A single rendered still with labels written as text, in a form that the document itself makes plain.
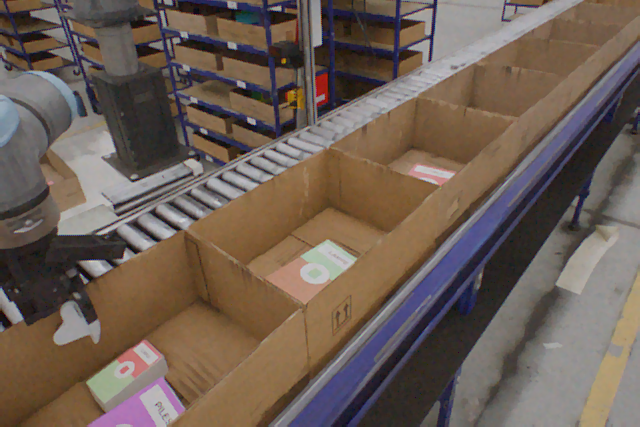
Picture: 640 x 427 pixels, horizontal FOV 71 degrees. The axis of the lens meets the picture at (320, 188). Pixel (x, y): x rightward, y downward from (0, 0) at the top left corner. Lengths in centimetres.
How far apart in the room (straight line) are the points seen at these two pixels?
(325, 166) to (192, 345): 48
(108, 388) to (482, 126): 101
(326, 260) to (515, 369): 125
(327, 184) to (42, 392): 67
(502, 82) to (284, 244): 97
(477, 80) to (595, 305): 117
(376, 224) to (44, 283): 66
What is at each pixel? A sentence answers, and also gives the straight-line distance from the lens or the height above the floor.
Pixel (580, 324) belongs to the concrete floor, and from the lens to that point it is 222.
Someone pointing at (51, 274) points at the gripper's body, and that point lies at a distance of 71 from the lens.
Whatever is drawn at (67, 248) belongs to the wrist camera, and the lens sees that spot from 70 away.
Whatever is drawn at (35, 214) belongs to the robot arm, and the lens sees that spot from 65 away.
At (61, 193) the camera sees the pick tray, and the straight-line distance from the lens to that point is 157.
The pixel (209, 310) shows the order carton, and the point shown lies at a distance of 89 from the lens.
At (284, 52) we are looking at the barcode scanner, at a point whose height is 106.
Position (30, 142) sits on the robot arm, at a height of 129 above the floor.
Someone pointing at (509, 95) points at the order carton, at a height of 96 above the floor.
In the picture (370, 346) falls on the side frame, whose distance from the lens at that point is 77.
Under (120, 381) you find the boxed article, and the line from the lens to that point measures 79.
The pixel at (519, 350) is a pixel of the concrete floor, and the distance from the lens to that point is 203.
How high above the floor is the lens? 152
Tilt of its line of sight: 33 degrees down
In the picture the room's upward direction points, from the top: 3 degrees counter-clockwise
